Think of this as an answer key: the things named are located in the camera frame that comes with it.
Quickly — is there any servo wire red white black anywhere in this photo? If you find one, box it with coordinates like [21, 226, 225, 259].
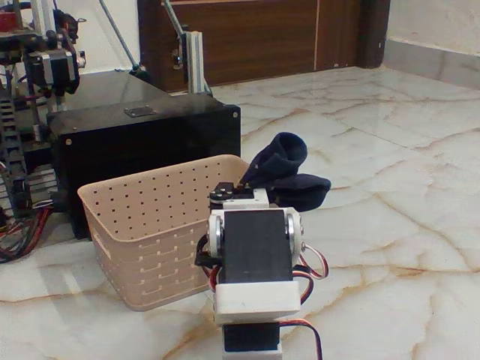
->
[290, 241, 331, 360]

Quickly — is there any brown wooden door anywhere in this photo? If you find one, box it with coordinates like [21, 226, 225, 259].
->
[137, 0, 392, 94]

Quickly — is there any dark navy sock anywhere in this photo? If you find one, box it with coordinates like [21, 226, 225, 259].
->
[244, 131, 332, 213]

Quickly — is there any red and black cable bundle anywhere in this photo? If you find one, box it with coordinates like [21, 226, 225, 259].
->
[0, 207, 54, 265]

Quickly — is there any black metal-frame machine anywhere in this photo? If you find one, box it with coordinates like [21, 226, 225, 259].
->
[0, 0, 88, 241]

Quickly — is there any threaded metal rod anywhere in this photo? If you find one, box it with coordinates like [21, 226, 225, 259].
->
[161, 0, 190, 41]
[98, 0, 146, 74]

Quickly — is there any small metal plate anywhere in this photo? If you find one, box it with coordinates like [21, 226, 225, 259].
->
[124, 106, 157, 119]

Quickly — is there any black glossy box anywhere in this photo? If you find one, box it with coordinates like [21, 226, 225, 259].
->
[46, 70, 242, 242]

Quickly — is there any beige perforated plastic basket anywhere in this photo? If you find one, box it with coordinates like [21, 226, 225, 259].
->
[76, 154, 251, 313]

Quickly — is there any aluminium extrusion post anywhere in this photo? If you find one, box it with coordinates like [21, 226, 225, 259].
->
[172, 24, 212, 98]

